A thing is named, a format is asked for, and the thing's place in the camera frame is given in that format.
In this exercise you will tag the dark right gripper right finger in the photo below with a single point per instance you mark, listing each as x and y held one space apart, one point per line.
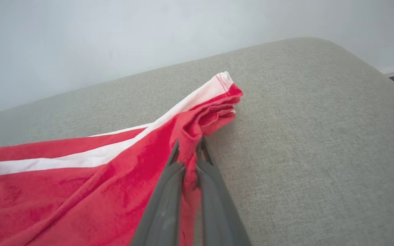
217 212

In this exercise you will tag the grey fabric sofa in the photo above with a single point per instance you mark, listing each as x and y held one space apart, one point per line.
320 143

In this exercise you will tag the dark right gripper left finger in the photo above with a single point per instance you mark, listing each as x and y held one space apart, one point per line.
162 205

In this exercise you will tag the red shorts white stripe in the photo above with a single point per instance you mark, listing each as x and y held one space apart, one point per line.
80 191

